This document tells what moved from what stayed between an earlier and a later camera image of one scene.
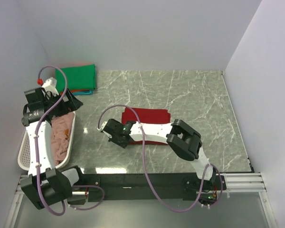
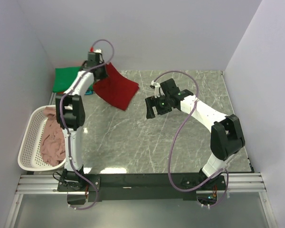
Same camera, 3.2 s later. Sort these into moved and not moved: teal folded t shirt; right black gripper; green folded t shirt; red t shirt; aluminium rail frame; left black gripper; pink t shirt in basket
Moved: left black gripper; red t shirt; right black gripper
Not moved: pink t shirt in basket; green folded t shirt; aluminium rail frame; teal folded t shirt
